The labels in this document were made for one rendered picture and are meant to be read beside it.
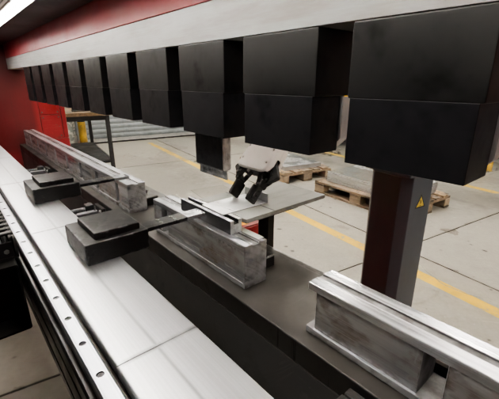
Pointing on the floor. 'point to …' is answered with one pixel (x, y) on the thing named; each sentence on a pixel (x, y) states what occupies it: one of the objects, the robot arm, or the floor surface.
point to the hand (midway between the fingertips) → (244, 191)
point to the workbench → (92, 134)
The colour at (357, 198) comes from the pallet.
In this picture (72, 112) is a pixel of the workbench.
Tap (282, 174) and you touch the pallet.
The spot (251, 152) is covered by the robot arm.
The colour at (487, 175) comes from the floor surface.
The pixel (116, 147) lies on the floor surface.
